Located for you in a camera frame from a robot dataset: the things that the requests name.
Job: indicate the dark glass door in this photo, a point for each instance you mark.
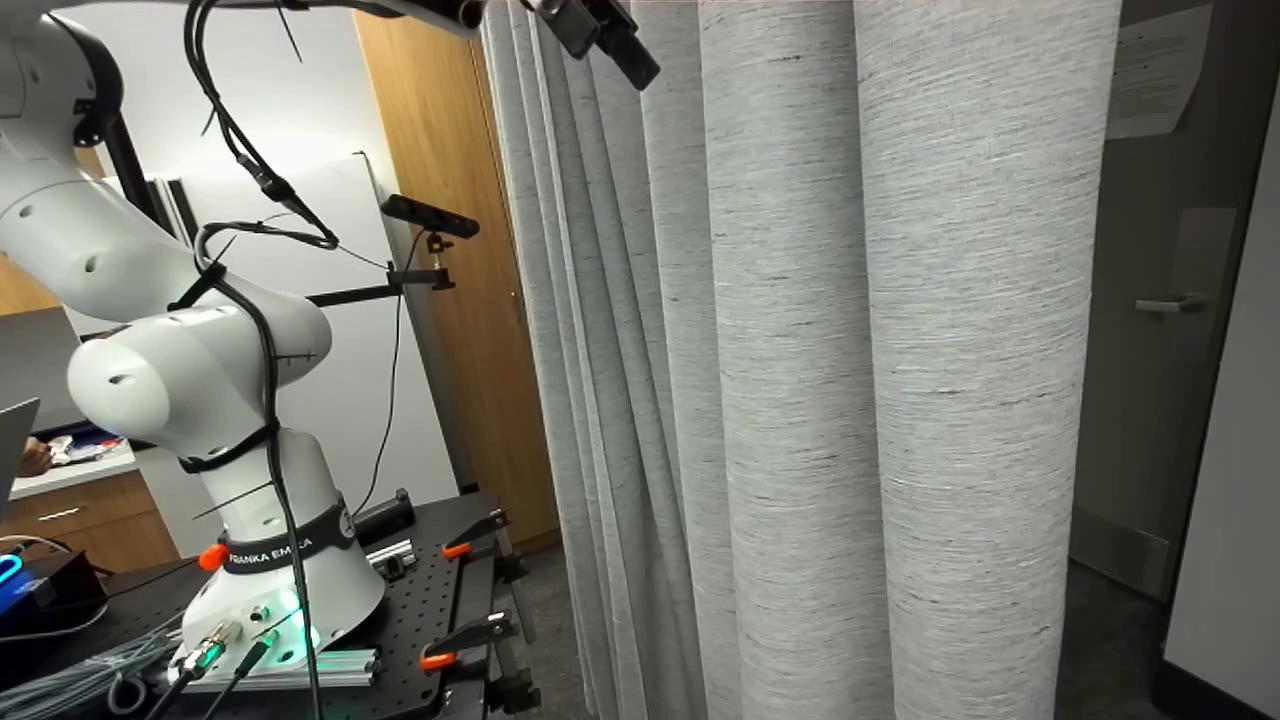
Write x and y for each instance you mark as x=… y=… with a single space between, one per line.
x=1160 y=442

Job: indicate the black metal post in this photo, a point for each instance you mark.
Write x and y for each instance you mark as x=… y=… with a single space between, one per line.
x=150 y=202

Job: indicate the black box with blue part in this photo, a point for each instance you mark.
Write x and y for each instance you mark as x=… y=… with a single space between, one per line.
x=55 y=594

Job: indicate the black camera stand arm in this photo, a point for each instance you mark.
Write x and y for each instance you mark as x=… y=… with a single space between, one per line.
x=363 y=288

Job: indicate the grey laptop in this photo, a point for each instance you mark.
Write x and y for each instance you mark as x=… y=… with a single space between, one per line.
x=15 y=447

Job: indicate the grey woven curtain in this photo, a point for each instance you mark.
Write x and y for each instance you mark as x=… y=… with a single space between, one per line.
x=785 y=402

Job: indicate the black perforated breadboard table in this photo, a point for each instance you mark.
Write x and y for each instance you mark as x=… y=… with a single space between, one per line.
x=425 y=586

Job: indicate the small orange knob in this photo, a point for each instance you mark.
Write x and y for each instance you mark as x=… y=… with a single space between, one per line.
x=213 y=558

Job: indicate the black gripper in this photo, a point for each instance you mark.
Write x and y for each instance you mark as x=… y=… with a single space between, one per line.
x=583 y=20

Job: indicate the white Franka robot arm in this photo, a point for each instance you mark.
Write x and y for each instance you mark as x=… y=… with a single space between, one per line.
x=185 y=375

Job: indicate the white countertop with papers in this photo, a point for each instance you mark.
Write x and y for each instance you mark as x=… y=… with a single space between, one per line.
x=74 y=454

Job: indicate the wooden door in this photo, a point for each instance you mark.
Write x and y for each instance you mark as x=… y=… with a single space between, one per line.
x=467 y=335

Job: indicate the paper notice on door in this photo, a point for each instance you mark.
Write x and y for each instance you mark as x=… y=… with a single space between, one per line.
x=1156 y=73

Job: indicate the wooden drawer cabinet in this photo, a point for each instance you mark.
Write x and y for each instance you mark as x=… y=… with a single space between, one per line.
x=95 y=523

